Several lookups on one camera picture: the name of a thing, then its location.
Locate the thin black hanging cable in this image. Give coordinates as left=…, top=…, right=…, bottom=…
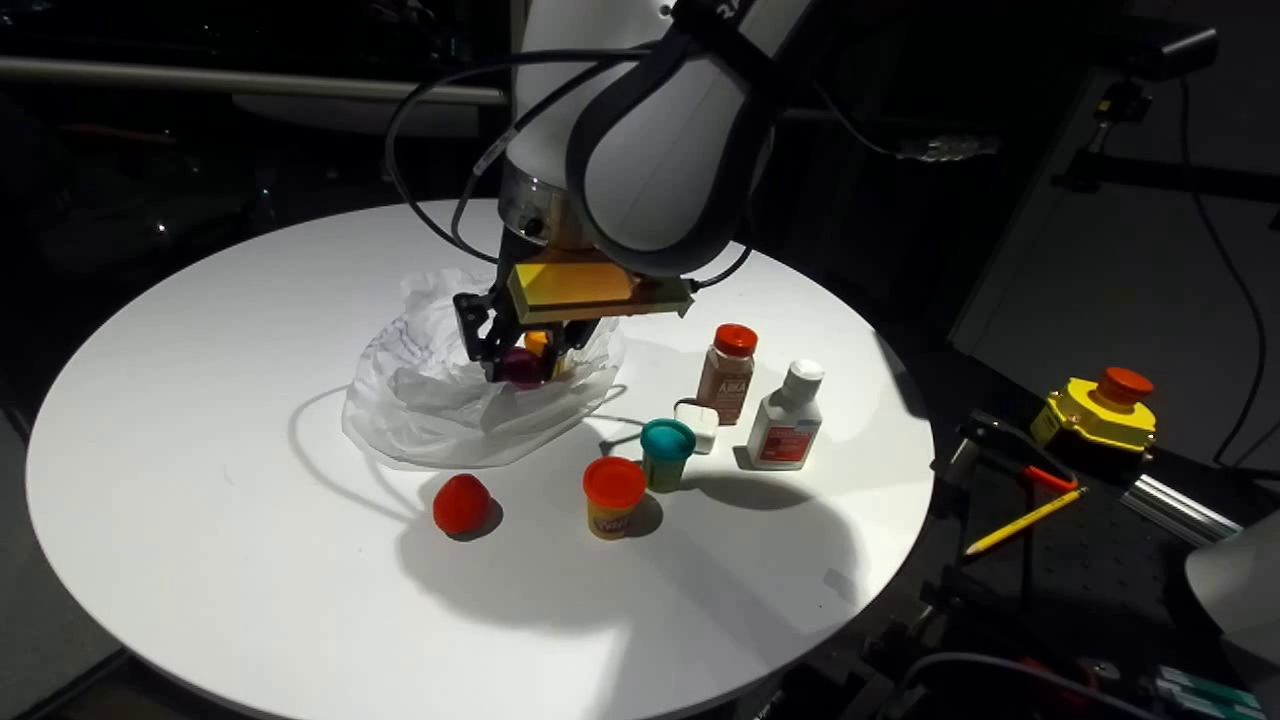
left=1176, top=76, right=1272, bottom=472

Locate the clear bottle white cap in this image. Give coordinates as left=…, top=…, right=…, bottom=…
left=746, top=357, right=830, bottom=472

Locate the purple cable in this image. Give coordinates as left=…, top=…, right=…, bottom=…
left=906, top=649, right=1169, bottom=720

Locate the silver metal bar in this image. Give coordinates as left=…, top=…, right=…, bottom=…
left=1117, top=469, right=1248, bottom=547

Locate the black camera stand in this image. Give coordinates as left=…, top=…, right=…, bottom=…
left=1050, top=16, right=1280, bottom=208

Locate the clear plastic bag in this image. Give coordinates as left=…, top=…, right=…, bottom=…
left=335, top=276, right=633, bottom=472

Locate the grey horizontal rail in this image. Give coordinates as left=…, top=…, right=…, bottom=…
left=0, top=53, right=512, bottom=103

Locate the purple-lid dough tub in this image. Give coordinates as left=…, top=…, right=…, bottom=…
left=494, top=342, right=553, bottom=392

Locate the yellow emergency stop button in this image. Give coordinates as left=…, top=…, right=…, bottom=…
left=1025, top=364, right=1165, bottom=460

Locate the wrist camera bar yellow tape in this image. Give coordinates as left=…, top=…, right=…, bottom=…
left=496, top=255, right=700, bottom=332

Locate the yellow pencil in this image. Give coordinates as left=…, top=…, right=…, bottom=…
left=960, top=482, right=1094, bottom=560

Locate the teal tool handle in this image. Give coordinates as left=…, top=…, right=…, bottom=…
left=1149, top=663, right=1265, bottom=720

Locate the white lamp shade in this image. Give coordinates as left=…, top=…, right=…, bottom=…
left=1179, top=509, right=1280, bottom=673

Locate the red-capped spice bottle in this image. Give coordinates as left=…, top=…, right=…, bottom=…
left=693, top=319, right=766, bottom=428

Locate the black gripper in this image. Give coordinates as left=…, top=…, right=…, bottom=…
left=447, top=287, right=604, bottom=388

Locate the teal-lid dough tub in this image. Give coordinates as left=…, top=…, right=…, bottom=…
left=638, top=416, right=700, bottom=497

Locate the orange-lid dough tub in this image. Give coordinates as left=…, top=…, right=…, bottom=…
left=581, top=452, right=655, bottom=541

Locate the small red round container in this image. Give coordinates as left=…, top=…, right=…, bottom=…
left=427, top=469, right=502, bottom=544

